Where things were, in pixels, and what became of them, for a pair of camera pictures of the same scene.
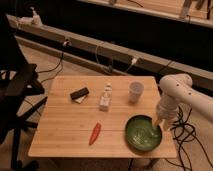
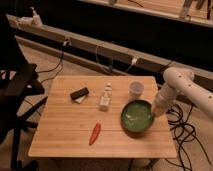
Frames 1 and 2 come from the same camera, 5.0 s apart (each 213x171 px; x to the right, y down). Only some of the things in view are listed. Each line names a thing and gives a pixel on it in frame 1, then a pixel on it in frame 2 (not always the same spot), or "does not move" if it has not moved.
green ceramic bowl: [141, 133] → [137, 118]
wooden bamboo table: [85, 117] does not move
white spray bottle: [36, 19] does not move
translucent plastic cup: [135, 91] does not move
